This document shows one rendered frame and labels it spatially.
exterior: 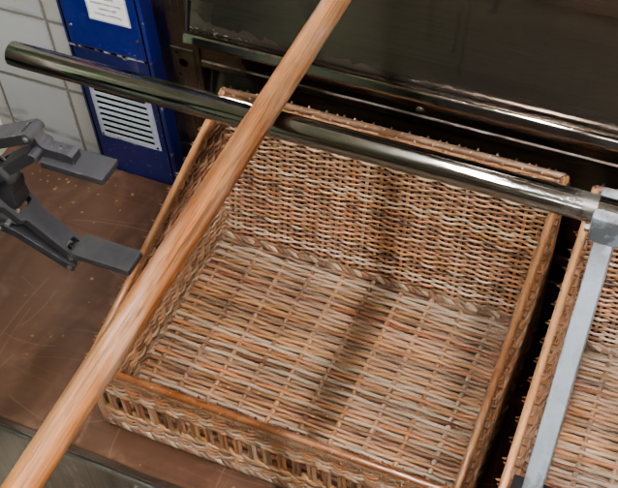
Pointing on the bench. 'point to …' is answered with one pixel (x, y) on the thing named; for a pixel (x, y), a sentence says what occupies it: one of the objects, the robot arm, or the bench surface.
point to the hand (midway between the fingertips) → (113, 217)
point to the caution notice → (108, 12)
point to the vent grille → (126, 119)
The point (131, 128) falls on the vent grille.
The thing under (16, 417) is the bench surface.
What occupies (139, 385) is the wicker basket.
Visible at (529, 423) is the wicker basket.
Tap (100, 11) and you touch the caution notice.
